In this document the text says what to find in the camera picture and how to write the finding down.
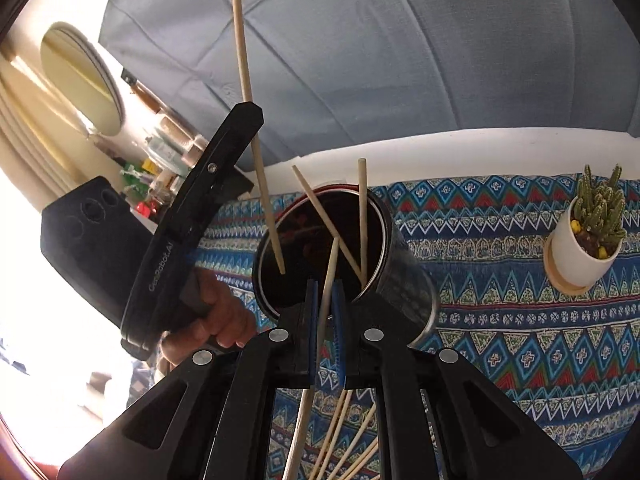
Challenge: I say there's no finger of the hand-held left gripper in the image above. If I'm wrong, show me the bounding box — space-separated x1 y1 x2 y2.
172 102 264 242
219 167 255 204

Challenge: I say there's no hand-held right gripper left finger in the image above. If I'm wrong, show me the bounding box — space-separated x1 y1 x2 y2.
57 280 321 480

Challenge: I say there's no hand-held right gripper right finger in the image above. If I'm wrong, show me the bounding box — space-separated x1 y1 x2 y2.
331 280 583 480

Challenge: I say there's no wooden chopstick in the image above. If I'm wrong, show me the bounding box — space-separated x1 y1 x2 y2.
282 238 341 480
292 165 364 281
231 0 287 275

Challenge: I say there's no black ribbed cup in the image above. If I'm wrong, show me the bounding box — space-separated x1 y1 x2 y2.
252 185 441 348

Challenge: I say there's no pile of wooden chopsticks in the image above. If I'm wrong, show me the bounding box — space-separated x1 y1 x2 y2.
310 390 381 480

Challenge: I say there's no person's left hand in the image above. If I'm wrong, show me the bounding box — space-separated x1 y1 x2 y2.
160 270 258 378

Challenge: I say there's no row of small bottles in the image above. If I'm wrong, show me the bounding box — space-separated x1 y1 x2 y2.
120 110 211 221

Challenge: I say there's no cream curtain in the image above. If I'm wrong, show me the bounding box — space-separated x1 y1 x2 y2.
0 55 86 196

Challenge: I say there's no blue patterned tablecloth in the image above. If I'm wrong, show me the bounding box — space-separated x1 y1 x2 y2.
192 172 640 480

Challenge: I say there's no oval mirror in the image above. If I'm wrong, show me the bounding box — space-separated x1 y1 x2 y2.
40 22 125 136

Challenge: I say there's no grey fabric sofa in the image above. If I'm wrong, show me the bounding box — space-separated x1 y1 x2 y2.
97 0 640 168

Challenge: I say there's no wooden plant saucer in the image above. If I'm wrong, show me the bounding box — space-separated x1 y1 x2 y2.
544 235 593 295

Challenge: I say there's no potted cactus in white pot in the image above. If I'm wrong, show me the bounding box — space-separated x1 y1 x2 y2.
550 162 628 286

